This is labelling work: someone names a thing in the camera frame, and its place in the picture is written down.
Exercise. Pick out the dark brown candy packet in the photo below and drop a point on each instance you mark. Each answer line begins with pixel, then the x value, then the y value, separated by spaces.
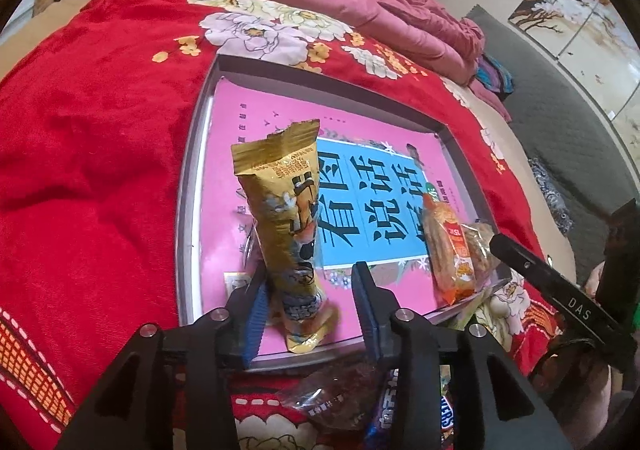
pixel 335 395

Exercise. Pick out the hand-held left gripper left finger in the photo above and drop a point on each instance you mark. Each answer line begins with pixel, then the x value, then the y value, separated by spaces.
pixel 250 330

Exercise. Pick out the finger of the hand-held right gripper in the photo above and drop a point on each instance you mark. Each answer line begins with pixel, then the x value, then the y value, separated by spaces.
pixel 520 262

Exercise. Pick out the grey patterned pillow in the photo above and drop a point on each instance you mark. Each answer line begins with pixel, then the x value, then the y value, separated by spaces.
pixel 552 195

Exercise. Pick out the brown chocolate bar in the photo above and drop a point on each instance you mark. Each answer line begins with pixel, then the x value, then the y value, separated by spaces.
pixel 447 412

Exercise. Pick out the gold cartoon snack packet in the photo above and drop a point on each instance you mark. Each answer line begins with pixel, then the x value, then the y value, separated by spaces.
pixel 290 240

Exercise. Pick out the colourful striped cloth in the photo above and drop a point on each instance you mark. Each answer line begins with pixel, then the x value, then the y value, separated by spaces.
pixel 492 75

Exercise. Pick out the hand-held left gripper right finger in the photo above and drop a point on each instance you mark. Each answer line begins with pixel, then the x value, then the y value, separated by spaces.
pixel 370 315

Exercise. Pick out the pink book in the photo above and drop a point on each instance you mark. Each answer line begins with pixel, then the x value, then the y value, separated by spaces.
pixel 260 105

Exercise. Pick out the shallow grey cardboard box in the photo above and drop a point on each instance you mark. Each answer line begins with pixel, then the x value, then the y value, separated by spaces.
pixel 192 210

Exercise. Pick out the red floral blanket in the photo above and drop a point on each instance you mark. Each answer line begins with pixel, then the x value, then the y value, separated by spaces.
pixel 90 155

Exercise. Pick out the clear fried snack packet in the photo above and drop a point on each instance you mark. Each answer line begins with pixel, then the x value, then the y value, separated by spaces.
pixel 484 244

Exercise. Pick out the blue snack packet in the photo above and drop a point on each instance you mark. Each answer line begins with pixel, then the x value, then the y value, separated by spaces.
pixel 387 407

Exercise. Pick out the grey padded headboard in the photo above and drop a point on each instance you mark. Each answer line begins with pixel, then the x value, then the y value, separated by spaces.
pixel 565 120

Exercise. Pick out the floral wall painting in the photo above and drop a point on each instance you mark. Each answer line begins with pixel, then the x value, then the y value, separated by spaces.
pixel 575 30

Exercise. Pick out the orange fried snack packet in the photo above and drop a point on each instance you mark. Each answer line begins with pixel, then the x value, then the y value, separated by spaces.
pixel 452 255

